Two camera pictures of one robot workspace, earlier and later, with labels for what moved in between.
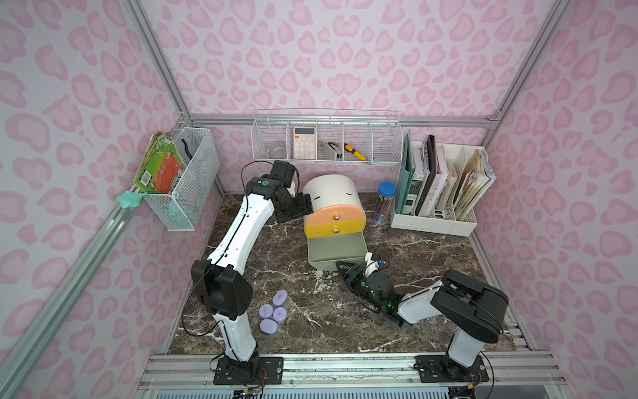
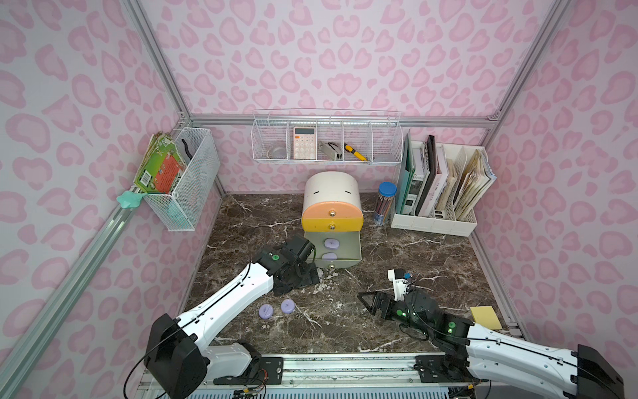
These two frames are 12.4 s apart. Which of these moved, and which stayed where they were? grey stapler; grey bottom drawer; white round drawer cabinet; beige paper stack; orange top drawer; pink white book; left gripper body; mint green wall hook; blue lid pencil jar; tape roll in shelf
Moved: left gripper body; orange top drawer
Stayed: mint green wall hook; grey bottom drawer; pink white book; white round drawer cabinet; grey stapler; blue lid pencil jar; tape roll in shelf; beige paper stack
